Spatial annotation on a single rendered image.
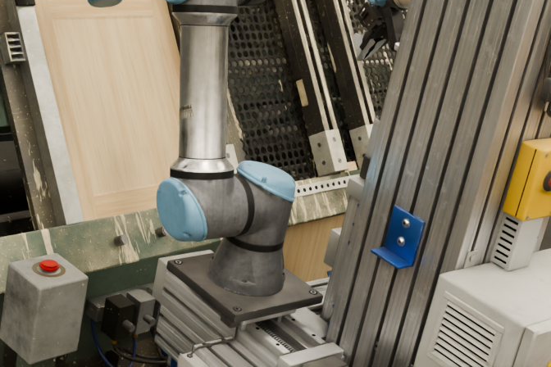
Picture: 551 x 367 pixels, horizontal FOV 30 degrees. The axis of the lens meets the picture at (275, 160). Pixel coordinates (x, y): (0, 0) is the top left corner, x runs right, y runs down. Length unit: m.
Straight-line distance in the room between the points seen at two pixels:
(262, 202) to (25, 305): 0.56
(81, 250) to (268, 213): 0.66
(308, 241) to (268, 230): 1.51
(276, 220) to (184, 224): 0.20
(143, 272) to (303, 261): 1.01
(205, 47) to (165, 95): 0.93
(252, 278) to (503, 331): 0.50
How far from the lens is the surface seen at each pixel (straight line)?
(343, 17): 3.27
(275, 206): 1.90
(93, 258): 2.44
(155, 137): 2.67
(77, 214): 2.45
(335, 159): 3.04
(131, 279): 2.53
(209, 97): 1.81
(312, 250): 3.46
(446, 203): 1.80
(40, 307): 2.12
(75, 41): 2.61
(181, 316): 2.10
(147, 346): 3.13
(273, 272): 1.96
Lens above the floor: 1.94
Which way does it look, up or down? 20 degrees down
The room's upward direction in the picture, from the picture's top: 12 degrees clockwise
